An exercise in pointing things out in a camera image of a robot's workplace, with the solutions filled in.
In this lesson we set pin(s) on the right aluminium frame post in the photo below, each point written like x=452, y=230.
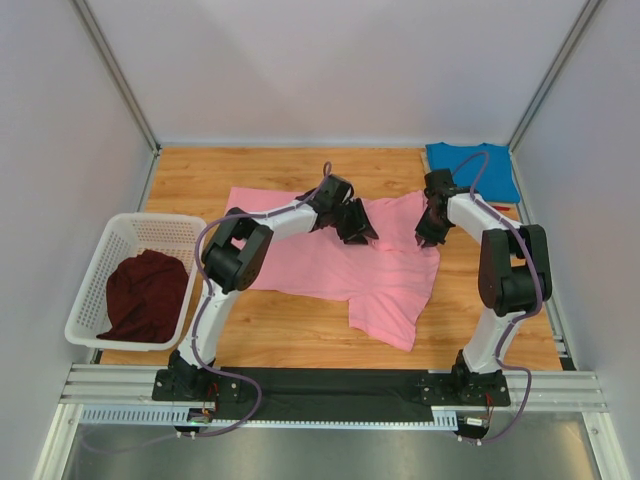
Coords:
x=561, y=59

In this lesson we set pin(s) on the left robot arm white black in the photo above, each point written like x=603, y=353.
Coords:
x=231, y=253

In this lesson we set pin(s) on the left aluminium frame post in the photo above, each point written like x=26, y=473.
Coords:
x=97, y=37

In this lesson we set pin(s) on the white plastic laundry basket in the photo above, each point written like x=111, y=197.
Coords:
x=127, y=235

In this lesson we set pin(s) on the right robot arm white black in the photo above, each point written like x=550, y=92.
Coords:
x=514, y=278

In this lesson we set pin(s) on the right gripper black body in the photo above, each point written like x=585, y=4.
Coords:
x=432, y=221

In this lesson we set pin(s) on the aluminium frame post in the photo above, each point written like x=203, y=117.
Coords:
x=561, y=59
x=97, y=37

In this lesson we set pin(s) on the pink t shirt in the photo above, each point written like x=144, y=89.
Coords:
x=386, y=283

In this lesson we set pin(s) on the dark red t shirt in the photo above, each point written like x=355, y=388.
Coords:
x=144, y=297

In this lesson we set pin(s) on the aluminium front rail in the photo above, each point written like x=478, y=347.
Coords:
x=123, y=395

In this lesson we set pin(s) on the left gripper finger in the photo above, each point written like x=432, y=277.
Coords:
x=352, y=232
x=359, y=214

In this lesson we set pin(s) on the blue folded t shirt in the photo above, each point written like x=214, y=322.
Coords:
x=495, y=185

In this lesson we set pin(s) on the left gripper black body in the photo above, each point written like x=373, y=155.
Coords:
x=351, y=220

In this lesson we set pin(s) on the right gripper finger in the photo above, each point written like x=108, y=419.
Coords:
x=438, y=234
x=424, y=235

